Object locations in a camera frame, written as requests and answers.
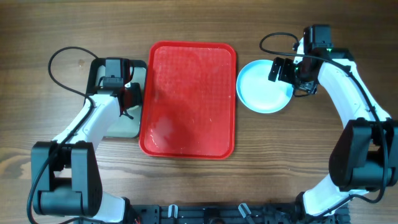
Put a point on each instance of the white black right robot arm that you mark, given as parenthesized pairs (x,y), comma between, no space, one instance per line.
(364,161)

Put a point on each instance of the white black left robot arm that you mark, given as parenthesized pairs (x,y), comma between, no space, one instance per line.
(65,177)

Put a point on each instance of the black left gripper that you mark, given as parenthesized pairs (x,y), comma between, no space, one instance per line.
(135,88)

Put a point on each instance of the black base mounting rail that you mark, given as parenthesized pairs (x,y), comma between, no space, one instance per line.
(270,213)

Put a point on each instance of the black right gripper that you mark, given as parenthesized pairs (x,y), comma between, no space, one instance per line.
(286,64)

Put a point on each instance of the black water tray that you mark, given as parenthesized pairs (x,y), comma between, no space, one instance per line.
(128,124)

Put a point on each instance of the light blue plate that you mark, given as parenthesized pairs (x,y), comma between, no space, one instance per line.
(258,93)

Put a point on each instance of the red plastic tray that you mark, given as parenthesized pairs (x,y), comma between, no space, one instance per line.
(189,100)

